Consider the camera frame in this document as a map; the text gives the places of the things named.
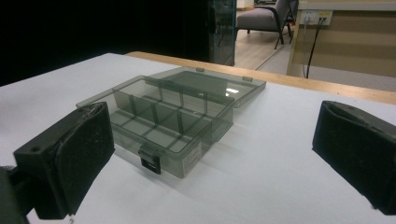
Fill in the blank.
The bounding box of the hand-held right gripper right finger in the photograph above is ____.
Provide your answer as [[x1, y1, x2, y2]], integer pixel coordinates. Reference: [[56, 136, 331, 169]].
[[312, 100, 396, 217]]

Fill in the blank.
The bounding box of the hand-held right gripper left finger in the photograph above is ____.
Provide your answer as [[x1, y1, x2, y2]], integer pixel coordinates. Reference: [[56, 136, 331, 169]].
[[12, 101, 116, 220]]

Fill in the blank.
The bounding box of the clear grey plastic compartment box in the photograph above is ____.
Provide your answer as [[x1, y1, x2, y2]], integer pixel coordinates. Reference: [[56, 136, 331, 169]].
[[76, 66, 267, 179]]

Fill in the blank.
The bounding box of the beige wooden counter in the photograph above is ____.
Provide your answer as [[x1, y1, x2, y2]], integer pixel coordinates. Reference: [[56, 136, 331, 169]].
[[286, 0, 396, 78]]

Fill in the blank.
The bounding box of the grey armchair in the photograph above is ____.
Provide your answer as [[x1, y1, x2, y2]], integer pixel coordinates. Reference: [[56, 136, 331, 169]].
[[235, 0, 300, 50]]

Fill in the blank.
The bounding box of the glass cabinet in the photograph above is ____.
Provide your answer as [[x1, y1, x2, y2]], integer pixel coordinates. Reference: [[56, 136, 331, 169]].
[[207, 0, 237, 67]]

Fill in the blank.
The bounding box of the black cable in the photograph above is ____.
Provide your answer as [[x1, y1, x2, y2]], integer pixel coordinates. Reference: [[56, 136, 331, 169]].
[[305, 17, 325, 79]]

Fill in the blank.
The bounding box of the white wall socket strip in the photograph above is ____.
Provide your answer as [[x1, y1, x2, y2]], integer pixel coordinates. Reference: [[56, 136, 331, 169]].
[[300, 9, 334, 26]]

